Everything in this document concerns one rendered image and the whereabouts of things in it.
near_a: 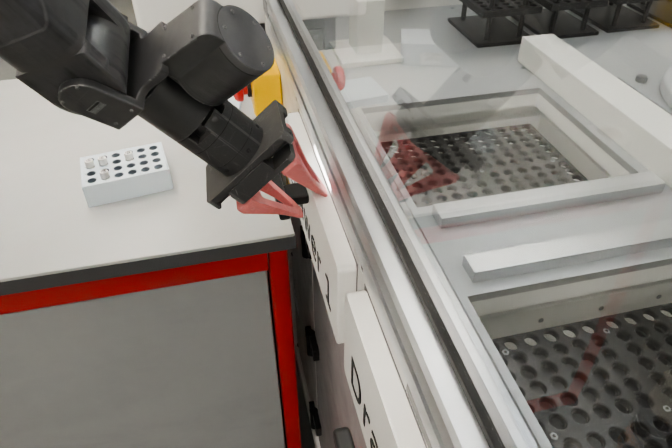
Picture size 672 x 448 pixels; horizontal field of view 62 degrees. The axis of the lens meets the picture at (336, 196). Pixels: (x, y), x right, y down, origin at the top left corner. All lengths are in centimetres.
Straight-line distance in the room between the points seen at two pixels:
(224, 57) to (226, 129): 9
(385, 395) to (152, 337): 57
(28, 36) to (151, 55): 9
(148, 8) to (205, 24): 93
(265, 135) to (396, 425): 27
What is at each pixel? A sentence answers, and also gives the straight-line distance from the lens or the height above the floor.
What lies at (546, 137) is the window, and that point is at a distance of 22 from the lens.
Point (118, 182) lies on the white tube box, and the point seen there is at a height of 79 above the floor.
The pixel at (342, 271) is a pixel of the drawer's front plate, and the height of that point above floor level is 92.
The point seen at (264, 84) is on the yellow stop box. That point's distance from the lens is 87.
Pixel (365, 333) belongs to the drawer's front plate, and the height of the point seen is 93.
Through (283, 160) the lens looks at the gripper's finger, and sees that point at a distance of 50.
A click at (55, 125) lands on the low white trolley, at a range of 114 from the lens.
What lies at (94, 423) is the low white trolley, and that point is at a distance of 110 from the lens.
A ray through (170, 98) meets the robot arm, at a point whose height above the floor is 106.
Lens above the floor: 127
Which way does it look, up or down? 37 degrees down
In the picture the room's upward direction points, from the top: straight up
